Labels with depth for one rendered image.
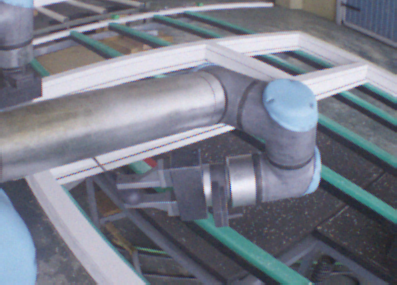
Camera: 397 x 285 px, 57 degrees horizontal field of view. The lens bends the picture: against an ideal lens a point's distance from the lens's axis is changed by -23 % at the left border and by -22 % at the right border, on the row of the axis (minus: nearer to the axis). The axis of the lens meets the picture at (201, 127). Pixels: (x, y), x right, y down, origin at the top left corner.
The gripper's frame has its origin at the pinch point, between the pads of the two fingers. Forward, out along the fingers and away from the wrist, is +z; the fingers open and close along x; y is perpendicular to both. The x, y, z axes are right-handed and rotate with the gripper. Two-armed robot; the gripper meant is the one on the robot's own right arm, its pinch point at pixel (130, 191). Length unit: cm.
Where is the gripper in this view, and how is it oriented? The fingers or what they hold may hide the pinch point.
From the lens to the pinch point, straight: 81.2
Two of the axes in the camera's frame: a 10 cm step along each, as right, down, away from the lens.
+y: -0.4, -5.8, 8.2
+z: -9.9, 1.2, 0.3
